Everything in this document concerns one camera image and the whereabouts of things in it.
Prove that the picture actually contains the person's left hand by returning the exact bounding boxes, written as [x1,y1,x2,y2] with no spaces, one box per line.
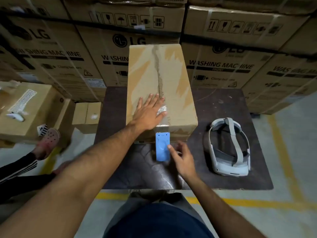
[128,93,168,134]

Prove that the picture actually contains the person's right hand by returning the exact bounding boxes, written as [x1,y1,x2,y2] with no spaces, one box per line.
[167,140,198,182]

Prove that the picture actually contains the blue tape dispenser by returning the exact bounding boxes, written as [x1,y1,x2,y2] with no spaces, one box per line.
[155,132,171,162]

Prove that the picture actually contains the brown taped cardboard box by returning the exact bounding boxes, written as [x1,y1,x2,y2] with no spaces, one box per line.
[125,44,198,144]

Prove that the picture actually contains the person's right forearm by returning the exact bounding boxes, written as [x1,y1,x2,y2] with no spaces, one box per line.
[184,175,265,238]

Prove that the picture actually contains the person's left forearm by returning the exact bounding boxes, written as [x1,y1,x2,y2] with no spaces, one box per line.
[0,122,147,238]

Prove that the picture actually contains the person's dark blue shirt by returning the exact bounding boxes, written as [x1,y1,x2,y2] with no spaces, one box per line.
[106,203,216,238]

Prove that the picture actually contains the small plain cardboard box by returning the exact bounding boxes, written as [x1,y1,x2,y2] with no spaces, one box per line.
[72,102,102,134]

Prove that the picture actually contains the cardboard box with arrow label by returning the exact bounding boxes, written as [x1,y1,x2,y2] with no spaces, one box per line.
[37,98,76,148]

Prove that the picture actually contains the cardboard box with zigzag print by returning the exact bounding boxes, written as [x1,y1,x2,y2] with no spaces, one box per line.
[0,81,72,146]

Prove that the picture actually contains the white VR headset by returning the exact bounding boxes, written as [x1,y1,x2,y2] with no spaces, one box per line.
[203,117,251,177]

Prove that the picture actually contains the stack of large printed cartons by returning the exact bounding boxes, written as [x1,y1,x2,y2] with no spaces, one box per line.
[0,0,317,115]

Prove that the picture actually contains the white handheld controller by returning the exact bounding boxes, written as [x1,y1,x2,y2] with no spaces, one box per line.
[5,112,28,122]

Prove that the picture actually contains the clear plastic bag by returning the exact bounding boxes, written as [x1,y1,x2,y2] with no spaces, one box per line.
[0,80,21,92]

